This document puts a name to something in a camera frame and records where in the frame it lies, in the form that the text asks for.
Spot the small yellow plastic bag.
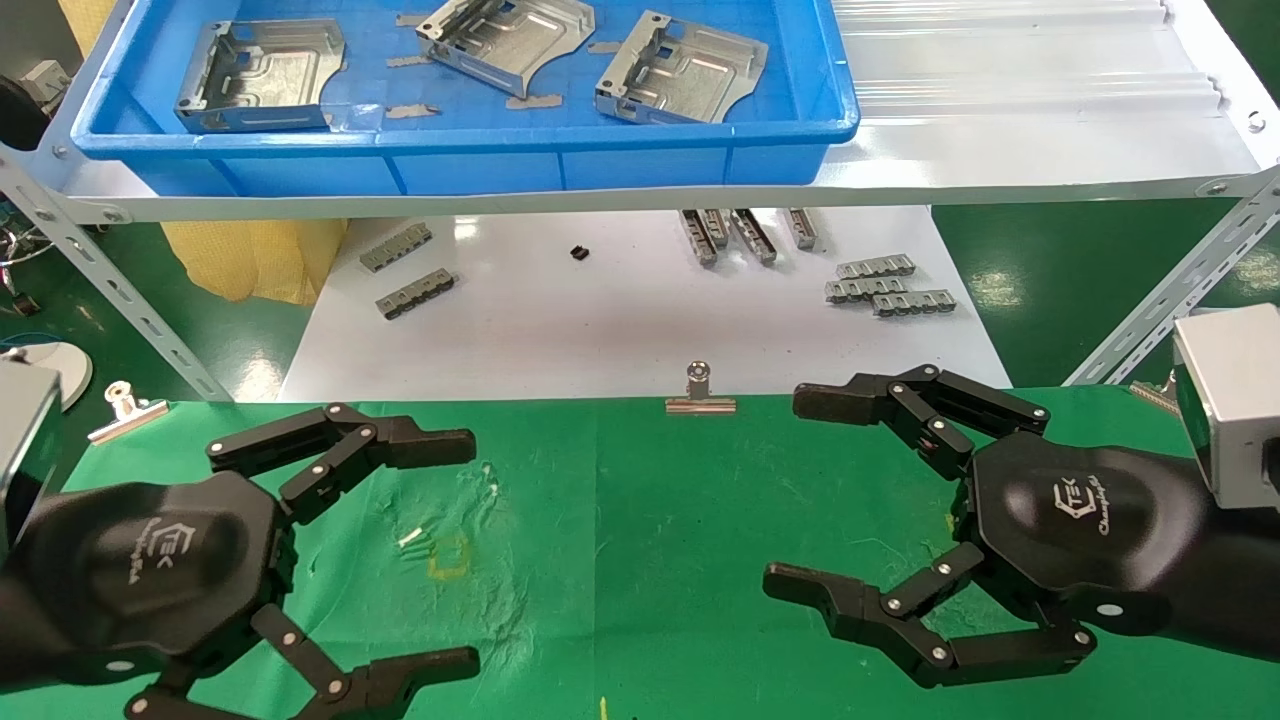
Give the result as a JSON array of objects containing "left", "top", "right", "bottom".
[{"left": 58, "top": 0, "right": 127, "bottom": 57}]

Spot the large yellow plastic bag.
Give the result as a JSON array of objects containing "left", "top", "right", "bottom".
[{"left": 160, "top": 218, "right": 349, "bottom": 305}]

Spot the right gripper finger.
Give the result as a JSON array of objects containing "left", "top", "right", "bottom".
[
  {"left": 793, "top": 364, "right": 1051, "bottom": 483},
  {"left": 763, "top": 540, "right": 1098, "bottom": 689}
]

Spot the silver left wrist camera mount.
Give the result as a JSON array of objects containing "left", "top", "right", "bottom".
[{"left": 0, "top": 358, "right": 64, "bottom": 563}]

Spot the green table cloth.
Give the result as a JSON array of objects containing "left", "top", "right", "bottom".
[{"left": 0, "top": 395, "right": 1280, "bottom": 720}]

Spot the loose wire bundle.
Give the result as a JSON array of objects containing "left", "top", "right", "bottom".
[{"left": 0, "top": 195, "right": 53, "bottom": 316}]

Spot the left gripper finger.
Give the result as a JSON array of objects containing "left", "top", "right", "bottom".
[
  {"left": 125, "top": 603, "right": 482, "bottom": 720},
  {"left": 207, "top": 403, "right": 477, "bottom": 528}
]

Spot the blue plastic bin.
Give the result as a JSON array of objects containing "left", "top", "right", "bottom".
[{"left": 70, "top": 0, "right": 861, "bottom": 198}]

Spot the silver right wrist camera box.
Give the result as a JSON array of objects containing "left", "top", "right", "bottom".
[{"left": 1172, "top": 304, "right": 1280, "bottom": 513}]

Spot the small grey box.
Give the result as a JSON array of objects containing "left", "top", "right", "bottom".
[{"left": 14, "top": 58, "right": 73, "bottom": 113}]

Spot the white metal shelf rack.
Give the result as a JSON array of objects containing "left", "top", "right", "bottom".
[{"left": 0, "top": 0, "right": 1280, "bottom": 401}]

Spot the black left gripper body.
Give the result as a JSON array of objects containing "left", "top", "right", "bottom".
[{"left": 0, "top": 468, "right": 298, "bottom": 696}]

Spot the stamped sheet metal bracket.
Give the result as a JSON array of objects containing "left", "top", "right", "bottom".
[
  {"left": 416, "top": 0, "right": 596, "bottom": 99},
  {"left": 595, "top": 10, "right": 769, "bottom": 125},
  {"left": 175, "top": 20, "right": 347, "bottom": 133}
]

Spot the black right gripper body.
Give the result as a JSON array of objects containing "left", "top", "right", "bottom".
[{"left": 950, "top": 432, "right": 1280, "bottom": 663}]

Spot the black round object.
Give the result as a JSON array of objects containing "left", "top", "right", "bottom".
[{"left": 0, "top": 74, "right": 51, "bottom": 153}]

